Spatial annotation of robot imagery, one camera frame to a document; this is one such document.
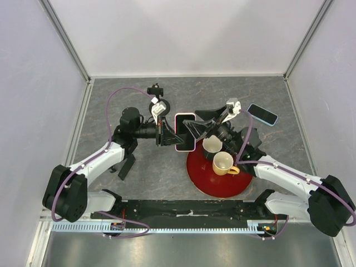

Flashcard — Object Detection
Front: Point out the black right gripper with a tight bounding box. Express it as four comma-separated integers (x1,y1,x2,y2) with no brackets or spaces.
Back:
184,105,242,155

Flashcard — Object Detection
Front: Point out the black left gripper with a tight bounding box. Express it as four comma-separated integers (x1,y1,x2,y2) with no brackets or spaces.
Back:
133,115,184,147

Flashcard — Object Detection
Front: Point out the pink cased phone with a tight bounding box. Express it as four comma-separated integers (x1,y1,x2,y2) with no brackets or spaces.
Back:
175,112,196,152

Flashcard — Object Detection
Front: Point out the black phone stand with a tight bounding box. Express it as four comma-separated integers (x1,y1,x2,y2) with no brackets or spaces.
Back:
147,83,170,116

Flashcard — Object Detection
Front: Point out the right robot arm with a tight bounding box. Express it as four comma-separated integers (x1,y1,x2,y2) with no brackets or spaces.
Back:
182,107,355,237

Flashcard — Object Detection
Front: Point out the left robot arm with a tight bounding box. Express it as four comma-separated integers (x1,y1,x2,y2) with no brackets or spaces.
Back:
42,107,183,223

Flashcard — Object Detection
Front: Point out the blue cased phone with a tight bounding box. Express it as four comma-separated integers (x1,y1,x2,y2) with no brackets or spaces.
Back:
248,103,278,126

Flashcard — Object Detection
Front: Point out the green mug white inside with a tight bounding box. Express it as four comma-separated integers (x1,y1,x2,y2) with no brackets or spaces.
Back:
202,135,223,160

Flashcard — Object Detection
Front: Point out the red round tray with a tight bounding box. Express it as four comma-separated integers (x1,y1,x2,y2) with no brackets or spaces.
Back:
186,141,253,198

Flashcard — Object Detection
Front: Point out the yellow mug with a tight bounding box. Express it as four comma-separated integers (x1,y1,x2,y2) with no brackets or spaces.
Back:
212,151,240,176

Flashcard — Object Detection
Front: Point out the black rectangular block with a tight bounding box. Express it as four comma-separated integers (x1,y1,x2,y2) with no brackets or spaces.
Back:
118,154,136,181

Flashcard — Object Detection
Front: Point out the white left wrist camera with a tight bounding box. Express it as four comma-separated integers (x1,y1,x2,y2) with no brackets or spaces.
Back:
151,97,166,117

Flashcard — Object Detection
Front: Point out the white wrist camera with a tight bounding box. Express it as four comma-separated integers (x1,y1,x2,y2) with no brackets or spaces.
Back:
226,98,241,120
151,97,166,117

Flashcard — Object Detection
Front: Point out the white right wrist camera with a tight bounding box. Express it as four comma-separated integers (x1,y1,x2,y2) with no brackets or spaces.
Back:
226,98,241,120

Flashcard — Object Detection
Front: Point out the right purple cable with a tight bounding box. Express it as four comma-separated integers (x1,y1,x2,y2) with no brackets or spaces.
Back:
235,108,356,241

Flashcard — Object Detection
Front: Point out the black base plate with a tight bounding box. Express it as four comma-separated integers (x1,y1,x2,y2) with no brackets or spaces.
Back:
90,199,290,226

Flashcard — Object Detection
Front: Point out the slotted cable duct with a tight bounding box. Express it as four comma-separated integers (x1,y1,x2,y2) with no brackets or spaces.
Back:
51,221,265,234

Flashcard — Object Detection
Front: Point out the aluminium frame rail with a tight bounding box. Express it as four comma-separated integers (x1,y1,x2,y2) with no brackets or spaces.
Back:
37,0,92,82

